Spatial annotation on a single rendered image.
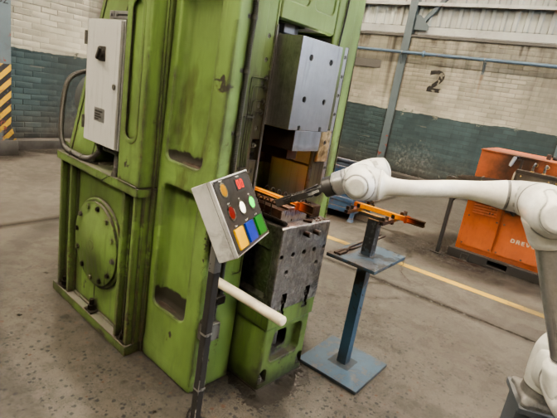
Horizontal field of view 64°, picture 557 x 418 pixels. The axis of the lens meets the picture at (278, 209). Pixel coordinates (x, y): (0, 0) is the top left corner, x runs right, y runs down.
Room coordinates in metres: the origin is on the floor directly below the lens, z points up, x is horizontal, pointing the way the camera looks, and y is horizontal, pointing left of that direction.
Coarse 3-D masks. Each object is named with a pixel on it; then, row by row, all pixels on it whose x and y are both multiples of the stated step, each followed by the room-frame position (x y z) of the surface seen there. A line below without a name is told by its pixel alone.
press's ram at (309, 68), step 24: (288, 48) 2.03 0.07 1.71; (312, 48) 2.04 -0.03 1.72; (336, 48) 2.17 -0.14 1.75; (288, 72) 2.02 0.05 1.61; (312, 72) 2.07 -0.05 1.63; (336, 72) 2.20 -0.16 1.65; (288, 96) 2.00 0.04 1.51; (312, 96) 2.09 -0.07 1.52; (288, 120) 1.99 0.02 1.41; (312, 120) 2.11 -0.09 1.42
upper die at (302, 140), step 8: (264, 128) 2.15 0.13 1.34; (272, 128) 2.12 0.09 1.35; (280, 128) 2.08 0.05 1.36; (264, 136) 2.14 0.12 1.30; (272, 136) 2.11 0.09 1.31; (280, 136) 2.08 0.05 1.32; (288, 136) 2.05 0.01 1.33; (296, 136) 2.04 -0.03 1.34; (304, 136) 2.08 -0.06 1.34; (312, 136) 2.13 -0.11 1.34; (320, 136) 2.18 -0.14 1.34; (272, 144) 2.11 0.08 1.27; (280, 144) 2.07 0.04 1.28; (288, 144) 2.04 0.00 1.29; (296, 144) 2.04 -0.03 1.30; (304, 144) 2.09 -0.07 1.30; (312, 144) 2.14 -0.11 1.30
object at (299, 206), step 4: (256, 188) 2.29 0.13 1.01; (260, 188) 2.30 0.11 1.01; (264, 192) 2.25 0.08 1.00; (268, 192) 2.24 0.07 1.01; (272, 192) 2.25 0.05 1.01; (276, 196) 2.20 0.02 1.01; (280, 196) 2.21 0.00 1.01; (296, 204) 2.11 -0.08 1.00; (300, 204) 2.11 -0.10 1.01; (304, 204) 2.08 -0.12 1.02; (308, 204) 2.09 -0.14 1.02; (296, 208) 2.10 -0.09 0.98; (300, 208) 2.11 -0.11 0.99; (304, 208) 2.09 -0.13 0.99; (308, 208) 2.07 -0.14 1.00; (312, 208) 2.06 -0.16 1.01; (304, 212) 2.08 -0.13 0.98; (308, 212) 2.07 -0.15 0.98; (312, 212) 2.06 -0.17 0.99
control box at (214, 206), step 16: (240, 176) 1.70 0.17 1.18; (192, 192) 1.47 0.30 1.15; (208, 192) 1.45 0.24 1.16; (240, 192) 1.64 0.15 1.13; (208, 208) 1.45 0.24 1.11; (224, 208) 1.46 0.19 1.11; (256, 208) 1.72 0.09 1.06; (208, 224) 1.45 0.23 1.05; (224, 224) 1.43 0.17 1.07; (240, 224) 1.53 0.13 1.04; (224, 240) 1.43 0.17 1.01; (256, 240) 1.60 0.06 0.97; (224, 256) 1.43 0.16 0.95
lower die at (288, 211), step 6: (258, 192) 2.27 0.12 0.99; (264, 198) 2.17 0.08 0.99; (270, 198) 2.19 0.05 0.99; (276, 198) 2.18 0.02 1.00; (270, 204) 2.12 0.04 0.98; (288, 204) 2.13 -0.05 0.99; (264, 210) 2.09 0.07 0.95; (276, 210) 2.05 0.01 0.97; (282, 210) 2.04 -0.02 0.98; (288, 210) 2.07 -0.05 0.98; (294, 210) 2.10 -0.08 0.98; (276, 216) 2.04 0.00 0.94; (282, 216) 2.03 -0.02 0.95; (288, 216) 2.07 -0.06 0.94; (294, 216) 2.11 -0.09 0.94; (300, 216) 2.14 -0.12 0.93
